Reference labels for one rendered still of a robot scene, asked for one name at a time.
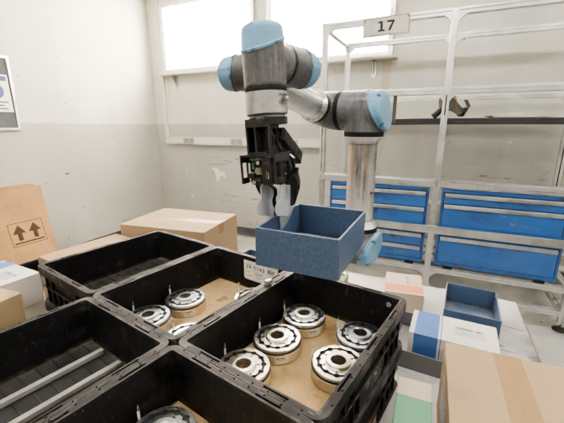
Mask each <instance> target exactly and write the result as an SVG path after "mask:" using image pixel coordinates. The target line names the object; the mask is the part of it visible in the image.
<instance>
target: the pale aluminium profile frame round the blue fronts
mask: <svg viewBox="0 0 564 423"><path fill-rule="evenodd" d="M559 3H564V0H508V1H501V2H494V3H482V4H475V5H468V6H461V7H460V8H442V9H436V10H429V11H422V12H415V13H411V15H410V21H416V20H423V19H431V18H445V17H446V18H447V19H448V20H449V21H450V24H452V25H451V33H449V34H435V35H427V36H418V37H409V38H401V39H385V40H376V41H368V42H359V43H350V42H349V41H347V40H346V39H345V38H344V37H343V36H342V35H340V34H339V33H338V32H337V30H338V29H351V28H359V27H363V20H364V19H365V18H363V19H356V20H349V21H342V22H336V23H324V24H323V28H322V59H321V90H322V91H327V88H328V61H329V37H330V36H331V37H333V38H334V39H335V40H336V41H337V42H338V43H339V44H341V45H342V46H344V47H345V49H346V65H345V86H344V91H350V74H351V55H352V53H353V51H354V50H355V49H359V48H368V47H378V46H387V45H397V44H413V43H423V42H432V41H442V40H445V41H446V42H447V43H448V44H449V48H448V56H447V63H446V78H445V85H444V87H436V88H415V89H395V90H384V91H386V93H387V94H388V96H389V97H391V96H417V95H437V96H420V97H397V102H429V101H439V98H441V100H442V109H441V123H440V131H439V139H438V146H437V154H436V168H435V175H434V184H433V191H432V198H431V200H429V201H428V204H431V213H430V221H429V225H422V224H414V223H407V222H392V221H385V220H377V219H373V221H374V222H375V223H376V224H377V227H386V228H393V229H400V230H407V231H414V232H428V236H427V238H425V239H424V244H425V245H426V247H423V251H425V252H424V253H423V255H422V260H425V264H418V263H413V261H410V260H405V261H401V260H396V259H390V258H380V257H377V259H376V260H375V263H376V264H386V265H391V266H396V267H401V268H407V269H417V270H418V271H420V272H421V274H422V275H423V279H422V280H421V281H422V285H426V286H430V287H434V285H432V284H431V283H430V281H429V277H431V275H433V274H435V273H438V274H448V275H453V276H458V277H463V278H469V279H478V280H484V281H489V282H494V283H500V284H505V285H515V286H520V287H525V288H531V289H534V290H544V292H545V294H546V296H547V298H548V299H549V301H550V303H551V304H552V306H553V307H554V308H552V307H547V306H543V305H533V304H529V303H524V302H519V301H514V300H512V301H513V302H516V303H517V305H518V307H519V309H520V310H522V311H531V312H535V313H541V314H545V315H550V316H557V318H556V322H557V325H559V326H551V329H552V330H554V331H555V332H559V333H564V328H563V327H561V326H564V277H563V276H562V274H561V273H560V272H559V270H562V271H564V266H561V265H559V269H558V272H557V277H556V282H557V285H554V284H548V282H547V281H541V280H536V279H533V280H526V279H516V278H510V277H504V276H499V275H493V274H483V273H478V272H472V271H466V270H461V269H452V267H448V266H443V265H442V267H440V266H434V265H431V261H432V262H434V257H435V255H434V254H433V253H434V252H435V250H436V249H435V248H433V247H434V246H436V239H434V233H435V234H442V235H449V236H456V237H464V238H476V239H484V240H491V241H499V242H506V243H519V244H526V245H533V246H541V247H548V248H561V249H564V240H558V239H550V238H536V237H528V236H520V235H513V234H505V233H497V232H483V231H475V230H467V229H460V228H452V227H438V226H435V224H436V210H437V205H440V204H441V201H439V200H438V196H439V188H440V180H441V167H442V160H443V152H444V144H445V137H446V130H447V116H448V109H449V101H450V100H451V99H452V98H453V97H454V96H455V95H456V97H457V100H458V101H461V100H493V99H525V98H556V97H562V98H564V82H558V83H538V84H517V85H497V86H457V87H452V73H453V66H454V58H455V51H456V44H457V42H458V41H459V40H461V39H468V38H477V37H487V36H496V35H506V34H523V33H532V32H541V31H551V30H560V29H564V22H561V23H545V24H537V25H528V26H519V27H511V28H502V29H486V30H478V31H469V32H461V33H458V32H457V30H458V23H459V22H460V20H461V19H462V18H464V17H465V16H467V14H474V13H487V12H494V11H502V10H509V9H516V8H530V7H537V6H545V5H552V4H559ZM517 91H550V92H524V93H498V94H472V95H457V94H467V93H492V92H517ZM346 163H347V140H346V139H345V138H344V131H342V163H341V174H346ZM563 167H564V126H563V130H562V135H561V142H560V147H559V151H558V155H557V160H556V168H555V172H554V176H553V181H552V185H551V186H560V183H561V176H562V171H563ZM325 168H326V128H324V127H321V126H320V153H319V184H318V206H324V195H330V191H325V180H323V175H324V174H325ZM436 181H437V188H436ZM555 292H556V293H561V301H560V300H559V299H558V297H557V296H556V294H555Z"/></svg>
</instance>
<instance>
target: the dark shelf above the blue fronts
mask: <svg viewBox="0 0 564 423"><path fill-rule="evenodd" d="M440 123H441V119H440V118H405V119H395V123H391V125H426V124H440ZM447 124H564V117H481V118H448V119H447Z"/></svg>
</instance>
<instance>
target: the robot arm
mask: <svg viewBox="0 0 564 423"><path fill-rule="evenodd" d="M240 52H241V54H239V55H238V54H234V55H230V56H226V57H224V58H222V59H221V61H220V62H219V64H218V67H217V68H218V69H217V76H218V80H219V82H220V84H221V86H222V87H223V88H224V89H225V90H227V91H235V92H239V91H245V104H246V114H247V116H248V117H250V118H249V119H248V120H244V122H245V132H246V141H247V151H248V154H243V155H239V159H240V168H241V177H242V185H243V184H247V183H249V182H250V179H251V182H252V184H253V185H255V186H256V188H257V190H258V193H259V194H260V195H261V197H260V200H259V202H258V204H257V205H256V212H257V213H258V215H261V216H267V217H268V219H271V218H272V217H275V216H277V217H280V218H279V229H280V230H282V229H283V228H284V227H285V225H286V223H287V222H288V221H289V219H290V215H291V213H292V211H293V208H294V205H295V202H296V199H297V196H298V194H299V191H300V176H299V167H295V164H301V159H302V152H301V150H300V148H299V147H298V146H297V144H296V143H295V141H294V140H293V138H292V137H291V136H290V135H289V133H288V132H287V130H286V129H285V128H279V125H280V124H287V123H288V117H287V116H285V115H286V114H287V113H288V110H291V111H292V112H296V113H298V114H300V115H301V116H302V118H303V119H305V120H306V121H307V122H310V123H314V124H315V125H318V126H321V127H323V128H328V129H332V130H342V131H344V138H345V139H346V140H347V141H348V158H347V194H346V209H352V210H359V211H366V216H365V228H364V239H363V245H362V246H361V248H360V249H359V250H358V252H357V253H356V255H355V256H354V258H353V259H352V261H351V264H356V265H362V266H367V267H368V266H371V265H372V264H373V263H374V262H375V260H376V259H377V257H378V255H379V251H380V249H381V246H382V242H383V235H382V233H381V232H377V224H376V223H375V222H374V221H373V199H374V187H375V175H376V162H377V150H378V142H379V141H380V140H381V139H382V138H383V137H384V132H386V131H388V130H389V129H390V127H391V123H392V107H391V102H390V99H389V96H388V94H387V93H386V91H384V90H372V89H367V90H356V91H322V90H319V89H310V87H312V86H313V85H315V84H316V82H317V80H318V79H319V76H320V74H321V63H320V61H319V59H318V57H317V56H316V55H315V54H314V53H313V52H310V51H309V50H308V49H306V48H301V47H297V46H294V45H292V44H288V43H286V42H285V36H284V30H283V27H282V25H281V24H280V23H279V22H277V21H274V20H268V19H263V20H255V21H252V22H249V23H246V24H245V25H244V26H243V27H242V29H241V50H240ZM243 163H246V167H247V177H243ZM248 163H250V173H249V169H248ZM274 184H276V185H280V187H279V189H278V195H279V200H278V202H277V203H276V196H277V188H276V187H275V186H273V185H274Z"/></svg>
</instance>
